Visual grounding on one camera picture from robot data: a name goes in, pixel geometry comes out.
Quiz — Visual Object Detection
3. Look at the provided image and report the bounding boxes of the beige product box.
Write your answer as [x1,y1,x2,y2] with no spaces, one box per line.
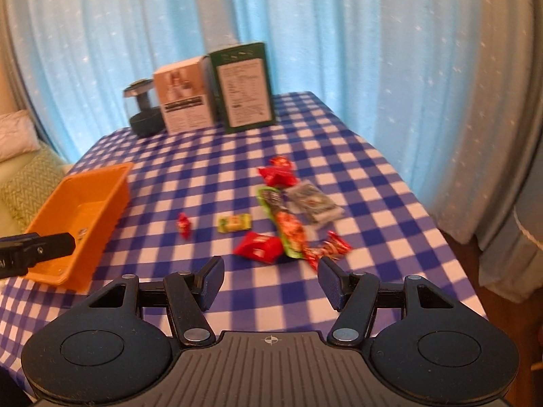
[154,55,216,134]

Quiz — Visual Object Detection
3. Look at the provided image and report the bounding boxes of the clear brown candy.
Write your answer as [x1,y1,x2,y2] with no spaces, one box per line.
[76,228,88,241]

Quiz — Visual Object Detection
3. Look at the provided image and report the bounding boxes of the grey white snack packet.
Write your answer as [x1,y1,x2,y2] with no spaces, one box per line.
[284,180,343,226]

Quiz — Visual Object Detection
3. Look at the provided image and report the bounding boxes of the long green snack packet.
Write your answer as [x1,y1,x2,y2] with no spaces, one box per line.
[257,187,307,259]

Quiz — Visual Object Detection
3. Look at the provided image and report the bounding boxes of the dark green carton box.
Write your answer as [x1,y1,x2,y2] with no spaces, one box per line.
[209,42,276,133]

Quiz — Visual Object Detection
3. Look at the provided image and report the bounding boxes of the small red candy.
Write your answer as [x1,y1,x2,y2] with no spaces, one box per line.
[270,155,294,171]
[177,212,192,240]

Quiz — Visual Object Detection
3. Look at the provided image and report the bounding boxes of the blue star curtain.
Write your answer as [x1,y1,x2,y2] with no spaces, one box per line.
[2,0,479,232]

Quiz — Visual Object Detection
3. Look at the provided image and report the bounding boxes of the white pink cushion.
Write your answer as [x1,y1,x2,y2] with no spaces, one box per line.
[0,109,40,162]

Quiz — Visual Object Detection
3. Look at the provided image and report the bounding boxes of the grey drape curtain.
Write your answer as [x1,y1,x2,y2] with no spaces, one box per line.
[430,0,542,303]

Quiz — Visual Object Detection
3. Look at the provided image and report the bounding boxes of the orange plastic tray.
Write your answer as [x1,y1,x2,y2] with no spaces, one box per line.
[24,163,133,293]

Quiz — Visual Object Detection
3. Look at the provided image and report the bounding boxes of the green chevron cushion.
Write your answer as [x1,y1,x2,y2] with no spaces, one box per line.
[1,147,65,232]

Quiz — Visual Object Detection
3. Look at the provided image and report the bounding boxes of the large red snack packet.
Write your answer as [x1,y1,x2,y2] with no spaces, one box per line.
[258,166,299,189]

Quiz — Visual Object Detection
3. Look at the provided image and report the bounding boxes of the light green sofa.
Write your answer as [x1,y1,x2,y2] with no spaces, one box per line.
[1,142,70,237]

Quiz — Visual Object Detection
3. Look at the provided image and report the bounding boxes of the yellow green candy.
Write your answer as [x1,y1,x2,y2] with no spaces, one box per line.
[217,213,252,233]

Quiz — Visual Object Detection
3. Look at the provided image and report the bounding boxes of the dark glass humidifier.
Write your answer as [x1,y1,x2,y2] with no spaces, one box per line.
[123,79,165,138]

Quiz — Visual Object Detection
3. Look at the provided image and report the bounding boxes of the red twisted candy wrapper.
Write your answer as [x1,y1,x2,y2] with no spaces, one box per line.
[302,231,353,271]

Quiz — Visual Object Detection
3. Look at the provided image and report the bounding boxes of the blue checkered tablecloth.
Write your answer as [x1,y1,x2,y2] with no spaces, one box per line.
[0,91,487,395]

